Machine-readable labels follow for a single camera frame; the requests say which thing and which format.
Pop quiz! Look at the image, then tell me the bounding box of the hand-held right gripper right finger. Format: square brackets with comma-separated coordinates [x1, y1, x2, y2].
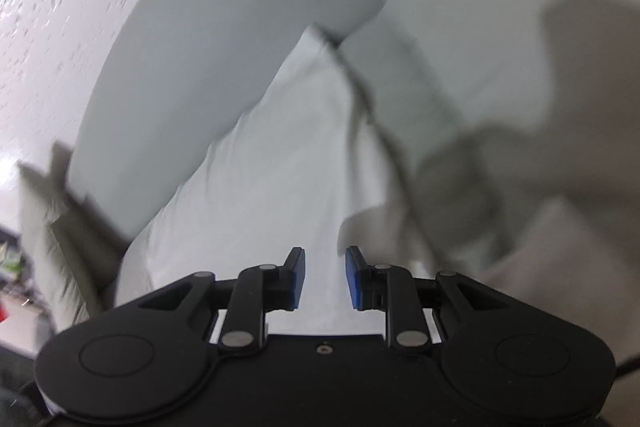
[346, 246, 507, 353]

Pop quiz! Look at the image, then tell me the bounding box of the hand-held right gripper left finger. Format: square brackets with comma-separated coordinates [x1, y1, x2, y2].
[134, 247, 306, 353]

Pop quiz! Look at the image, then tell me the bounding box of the light grey shirt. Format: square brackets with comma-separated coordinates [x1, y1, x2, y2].
[117, 24, 451, 338]

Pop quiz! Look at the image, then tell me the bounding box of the grey sofa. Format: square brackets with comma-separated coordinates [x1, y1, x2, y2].
[65, 0, 640, 360]

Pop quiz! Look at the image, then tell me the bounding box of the colourful clutter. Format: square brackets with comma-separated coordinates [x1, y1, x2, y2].
[0, 227, 32, 324]

